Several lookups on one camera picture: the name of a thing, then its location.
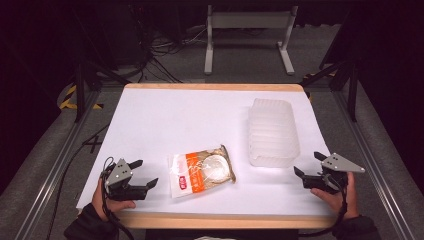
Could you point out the person's left hand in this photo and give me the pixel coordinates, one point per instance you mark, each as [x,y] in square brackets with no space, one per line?
[101,203]

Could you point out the dark equipment cabinet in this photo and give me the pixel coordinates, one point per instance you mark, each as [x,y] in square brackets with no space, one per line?
[121,33]

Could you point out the translucent plastic container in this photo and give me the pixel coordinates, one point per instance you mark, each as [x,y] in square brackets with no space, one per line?
[272,133]

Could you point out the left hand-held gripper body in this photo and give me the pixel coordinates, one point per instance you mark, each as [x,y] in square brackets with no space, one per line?
[124,192]

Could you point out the white metal stand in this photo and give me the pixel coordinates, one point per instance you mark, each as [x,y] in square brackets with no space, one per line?
[250,20]

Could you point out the aluminium floor rail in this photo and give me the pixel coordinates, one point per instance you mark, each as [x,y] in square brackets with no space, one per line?
[56,170]
[373,166]

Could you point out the yellow black hazard tape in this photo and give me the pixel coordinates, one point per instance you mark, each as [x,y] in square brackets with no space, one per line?
[68,100]

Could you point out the orange and white food packet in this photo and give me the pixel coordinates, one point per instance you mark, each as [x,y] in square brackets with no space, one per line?
[200,171]

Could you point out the person's right hand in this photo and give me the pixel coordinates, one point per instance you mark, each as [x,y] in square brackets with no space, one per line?
[346,203]

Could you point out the wooden table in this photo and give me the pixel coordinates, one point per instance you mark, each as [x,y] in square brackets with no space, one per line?
[213,221]

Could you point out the black metal stand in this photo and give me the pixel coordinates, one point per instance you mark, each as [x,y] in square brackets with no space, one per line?
[80,90]
[352,93]

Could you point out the white table sheet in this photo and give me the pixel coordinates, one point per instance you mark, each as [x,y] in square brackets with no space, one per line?
[186,123]

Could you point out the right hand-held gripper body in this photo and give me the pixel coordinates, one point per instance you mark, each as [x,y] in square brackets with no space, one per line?
[336,163]

